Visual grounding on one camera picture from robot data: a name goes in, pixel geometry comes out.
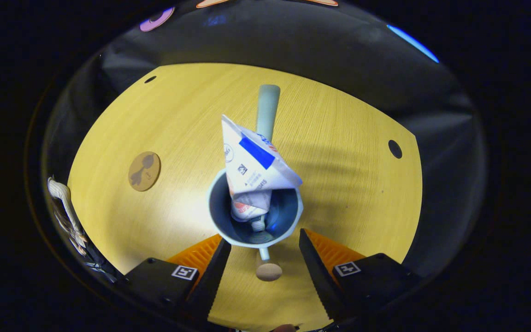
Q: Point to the person's patterned garment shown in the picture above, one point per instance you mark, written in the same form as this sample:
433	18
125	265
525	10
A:
72	235

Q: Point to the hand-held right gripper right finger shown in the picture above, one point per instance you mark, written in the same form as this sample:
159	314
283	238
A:
318	276

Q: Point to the wooden desktop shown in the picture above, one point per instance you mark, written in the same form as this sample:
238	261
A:
339	193

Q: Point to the black backdrop cloth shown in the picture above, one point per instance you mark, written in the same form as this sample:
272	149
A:
293	41

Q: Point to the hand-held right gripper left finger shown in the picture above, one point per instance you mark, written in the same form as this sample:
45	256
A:
210	276

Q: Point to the round brown coaster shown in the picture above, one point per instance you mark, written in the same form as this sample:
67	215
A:
144	171

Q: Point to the pale green toothbrush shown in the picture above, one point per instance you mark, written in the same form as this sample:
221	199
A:
268	110

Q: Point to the white toothpaste tube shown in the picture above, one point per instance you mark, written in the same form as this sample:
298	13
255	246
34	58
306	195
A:
256	166

